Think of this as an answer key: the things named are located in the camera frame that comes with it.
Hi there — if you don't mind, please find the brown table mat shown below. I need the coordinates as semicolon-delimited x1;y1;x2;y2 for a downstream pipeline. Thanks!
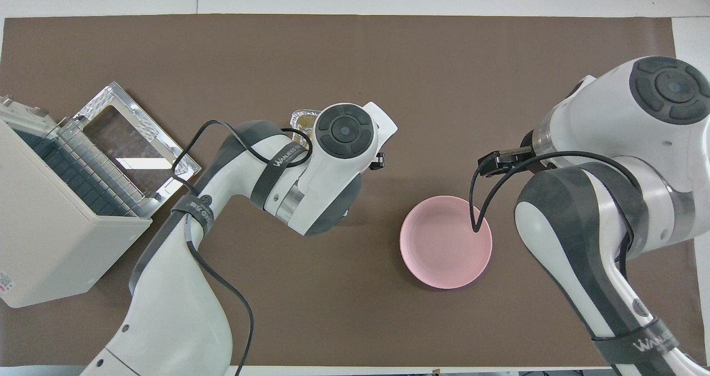
0;14;697;367

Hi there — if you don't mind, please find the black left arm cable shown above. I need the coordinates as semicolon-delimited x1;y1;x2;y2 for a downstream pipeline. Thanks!
171;120;314;376

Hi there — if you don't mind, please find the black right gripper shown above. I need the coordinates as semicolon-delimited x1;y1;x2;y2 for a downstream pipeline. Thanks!
520;129;555;172

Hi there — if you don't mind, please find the aluminium foil tray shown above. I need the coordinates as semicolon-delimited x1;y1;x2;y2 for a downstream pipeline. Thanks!
287;108;323;146

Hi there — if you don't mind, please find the glass oven door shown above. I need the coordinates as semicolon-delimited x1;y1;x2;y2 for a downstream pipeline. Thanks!
72;82;201;205

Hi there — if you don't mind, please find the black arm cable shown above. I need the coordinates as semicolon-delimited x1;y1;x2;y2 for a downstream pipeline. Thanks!
469;150;644;238
171;120;314;376

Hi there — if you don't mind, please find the pink round plate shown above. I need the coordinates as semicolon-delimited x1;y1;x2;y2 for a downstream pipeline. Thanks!
399;196;493;289

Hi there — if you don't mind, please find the cream toaster oven body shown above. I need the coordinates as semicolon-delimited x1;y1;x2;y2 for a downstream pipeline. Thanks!
0;94;153;309

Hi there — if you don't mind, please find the metal oven rack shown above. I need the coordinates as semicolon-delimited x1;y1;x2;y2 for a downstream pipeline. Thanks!
53;118;148;217

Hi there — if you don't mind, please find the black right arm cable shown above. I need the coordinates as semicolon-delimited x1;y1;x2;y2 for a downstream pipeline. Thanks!
469;150;644;238

